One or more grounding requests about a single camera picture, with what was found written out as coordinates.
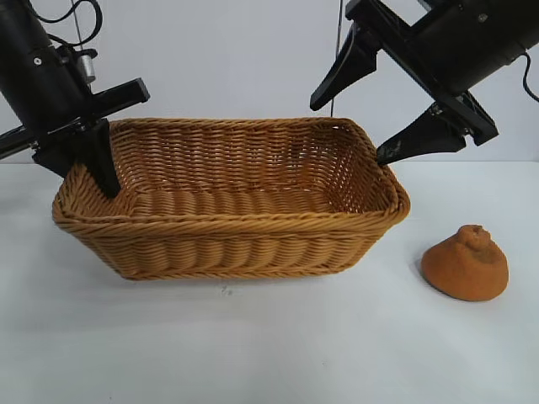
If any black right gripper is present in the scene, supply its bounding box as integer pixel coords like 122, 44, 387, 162
309, 0, 531, 166

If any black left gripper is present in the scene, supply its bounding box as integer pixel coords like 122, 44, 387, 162
0, 44, 152, 199

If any tan woven wicker basket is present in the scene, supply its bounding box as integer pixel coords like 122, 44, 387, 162
51, 117, 412, 282

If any orange-brown cone-shaped bun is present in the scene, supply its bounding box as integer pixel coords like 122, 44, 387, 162
421, 224, 510, 302

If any silver cylindrical connector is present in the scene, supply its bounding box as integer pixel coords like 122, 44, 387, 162
78, 49, 99, 84

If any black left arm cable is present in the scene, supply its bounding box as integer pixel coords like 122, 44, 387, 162
41, 0, 105, 48

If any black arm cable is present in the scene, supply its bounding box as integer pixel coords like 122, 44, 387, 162
41, 0, 105, 48
521, 52, 539, 103

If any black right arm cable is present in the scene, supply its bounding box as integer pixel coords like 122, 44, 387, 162
521, 52, 539, 103

